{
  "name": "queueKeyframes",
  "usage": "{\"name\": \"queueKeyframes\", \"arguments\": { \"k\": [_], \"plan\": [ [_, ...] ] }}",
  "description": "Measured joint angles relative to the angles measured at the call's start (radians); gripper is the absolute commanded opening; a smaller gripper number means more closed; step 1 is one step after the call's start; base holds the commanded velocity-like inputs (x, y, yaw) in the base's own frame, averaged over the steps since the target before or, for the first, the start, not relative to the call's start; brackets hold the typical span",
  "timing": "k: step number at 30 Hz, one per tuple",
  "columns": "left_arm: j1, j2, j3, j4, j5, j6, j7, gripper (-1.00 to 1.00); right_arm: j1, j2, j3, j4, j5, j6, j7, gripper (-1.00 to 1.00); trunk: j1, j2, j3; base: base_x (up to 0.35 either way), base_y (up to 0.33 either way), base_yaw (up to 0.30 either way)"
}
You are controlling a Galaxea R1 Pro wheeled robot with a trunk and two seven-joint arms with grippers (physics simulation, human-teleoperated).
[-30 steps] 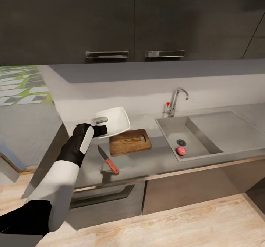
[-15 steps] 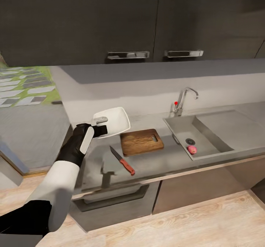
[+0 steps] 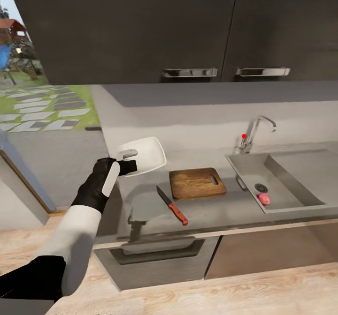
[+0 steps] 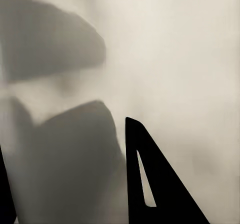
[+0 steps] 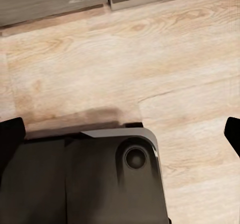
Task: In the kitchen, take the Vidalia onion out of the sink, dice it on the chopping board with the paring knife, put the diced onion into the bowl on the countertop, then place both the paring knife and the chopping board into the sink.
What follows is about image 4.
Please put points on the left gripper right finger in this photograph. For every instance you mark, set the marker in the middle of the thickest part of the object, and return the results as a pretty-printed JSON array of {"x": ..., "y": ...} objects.
[{"x": 174, "y": 203}]

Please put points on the bowl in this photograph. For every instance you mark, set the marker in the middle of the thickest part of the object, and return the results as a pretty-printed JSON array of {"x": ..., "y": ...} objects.
[{"x": 72, "y": 71}]

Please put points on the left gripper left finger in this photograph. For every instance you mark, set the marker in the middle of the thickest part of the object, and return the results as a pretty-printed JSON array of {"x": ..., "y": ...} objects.
[{"x": 7, "y": 208}]

